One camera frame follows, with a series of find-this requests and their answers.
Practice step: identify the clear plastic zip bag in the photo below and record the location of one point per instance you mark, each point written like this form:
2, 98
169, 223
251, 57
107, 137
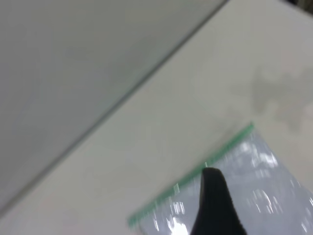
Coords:
244, 183

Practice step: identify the white table cloth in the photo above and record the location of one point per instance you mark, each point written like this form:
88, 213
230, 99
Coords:
146, 122

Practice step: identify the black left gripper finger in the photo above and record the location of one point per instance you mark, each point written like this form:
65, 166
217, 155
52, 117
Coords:
215, 208

